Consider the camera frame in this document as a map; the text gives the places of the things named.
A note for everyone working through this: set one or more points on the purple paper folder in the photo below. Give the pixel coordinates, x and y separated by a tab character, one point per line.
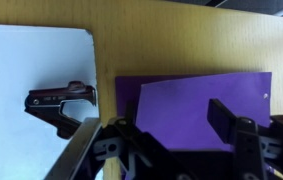
174	111

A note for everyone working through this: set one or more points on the black staple remover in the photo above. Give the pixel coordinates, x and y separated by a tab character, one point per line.
48	104

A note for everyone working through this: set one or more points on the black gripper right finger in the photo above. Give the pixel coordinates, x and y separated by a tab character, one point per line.
257	150

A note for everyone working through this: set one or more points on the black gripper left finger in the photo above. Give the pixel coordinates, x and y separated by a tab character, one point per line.
141	156

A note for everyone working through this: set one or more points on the white board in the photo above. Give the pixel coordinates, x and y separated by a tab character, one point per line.
36	58

